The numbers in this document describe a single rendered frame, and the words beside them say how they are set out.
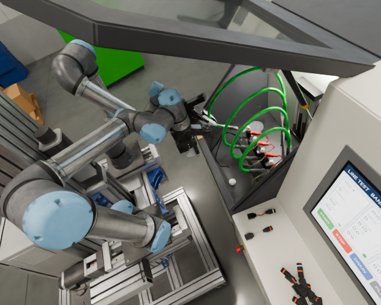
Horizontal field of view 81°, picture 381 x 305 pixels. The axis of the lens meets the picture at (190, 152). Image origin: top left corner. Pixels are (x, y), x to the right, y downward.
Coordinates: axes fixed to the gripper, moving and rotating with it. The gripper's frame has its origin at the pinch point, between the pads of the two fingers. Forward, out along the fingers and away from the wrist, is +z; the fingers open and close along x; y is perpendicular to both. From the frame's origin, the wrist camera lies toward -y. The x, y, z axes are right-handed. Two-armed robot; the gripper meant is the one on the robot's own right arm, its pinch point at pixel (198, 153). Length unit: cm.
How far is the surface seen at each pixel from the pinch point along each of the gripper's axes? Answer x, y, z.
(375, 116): 38, -39, -34
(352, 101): 32, -39, -34
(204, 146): -24.5, -4.8, 25.4
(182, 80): -255, -23, 120
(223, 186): 6.1, -5.3, 25.3
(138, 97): -260, 53, 120
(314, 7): -24, -68, -30
